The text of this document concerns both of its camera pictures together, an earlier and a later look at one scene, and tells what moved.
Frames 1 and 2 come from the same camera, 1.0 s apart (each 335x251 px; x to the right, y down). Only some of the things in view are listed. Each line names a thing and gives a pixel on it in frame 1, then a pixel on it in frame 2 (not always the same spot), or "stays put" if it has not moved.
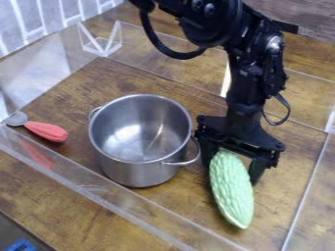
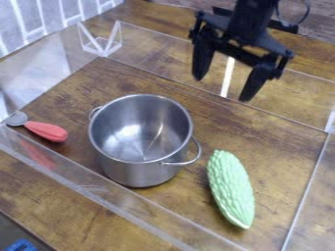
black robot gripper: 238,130 -> 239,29
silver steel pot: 140,133 stays put
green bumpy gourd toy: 234,186 stays put
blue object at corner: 21,245 stays put
